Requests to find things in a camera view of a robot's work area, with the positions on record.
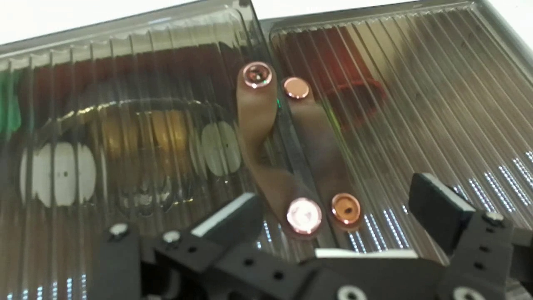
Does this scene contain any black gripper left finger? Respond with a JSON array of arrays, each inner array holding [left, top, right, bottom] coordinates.
[[89, 192, 262, 300]]

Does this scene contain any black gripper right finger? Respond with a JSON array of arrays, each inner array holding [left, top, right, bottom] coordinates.
[[407, 174, 533, 300]]

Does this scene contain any cabinet door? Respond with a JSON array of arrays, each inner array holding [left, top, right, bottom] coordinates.
[[264, 0, 533, 259], [0, 0, 296, 300]]

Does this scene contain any copper right door handle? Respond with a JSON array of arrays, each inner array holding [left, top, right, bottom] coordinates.
[[281, 77, 362, 231]]

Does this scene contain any copper door handle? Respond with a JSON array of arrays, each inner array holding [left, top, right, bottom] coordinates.
[[281, 77, 362, 231], [236, 62, 322, 237]]

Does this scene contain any copper left door handle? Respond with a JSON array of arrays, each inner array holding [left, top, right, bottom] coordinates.
[[236, 62, 322, 237]]

